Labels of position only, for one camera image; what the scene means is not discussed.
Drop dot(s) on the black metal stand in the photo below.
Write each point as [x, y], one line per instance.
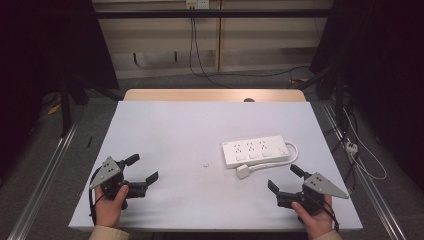
[65, 110]

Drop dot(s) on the white power strip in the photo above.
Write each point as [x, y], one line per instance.
[255, 150]

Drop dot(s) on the person's right hand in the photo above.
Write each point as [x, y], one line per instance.
[318, 223]

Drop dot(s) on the white plug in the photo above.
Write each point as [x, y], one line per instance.
[243, 172]

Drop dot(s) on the aluminium floor rail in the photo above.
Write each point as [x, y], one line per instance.
[43, 180]
[363, 173]

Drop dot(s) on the yellow floor tape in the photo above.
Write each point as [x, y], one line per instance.
[54, 109]

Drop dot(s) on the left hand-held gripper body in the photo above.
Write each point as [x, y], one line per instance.
[108, 173]

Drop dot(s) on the small white floor socket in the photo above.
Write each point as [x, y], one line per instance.
[352, 147]

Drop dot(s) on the white wall socket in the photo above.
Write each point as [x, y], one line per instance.
[198, 3]

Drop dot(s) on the black horizontal metal bar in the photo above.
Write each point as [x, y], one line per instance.
[213, 13]

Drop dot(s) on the small black stick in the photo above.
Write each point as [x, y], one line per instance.
[89, 141]

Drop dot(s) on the person's left hand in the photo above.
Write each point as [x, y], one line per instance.
[108, 211]

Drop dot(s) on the black curtain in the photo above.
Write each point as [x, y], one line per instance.
[43, 60]
[383, 66]

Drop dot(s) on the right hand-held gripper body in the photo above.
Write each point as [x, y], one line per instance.
[320, 186]

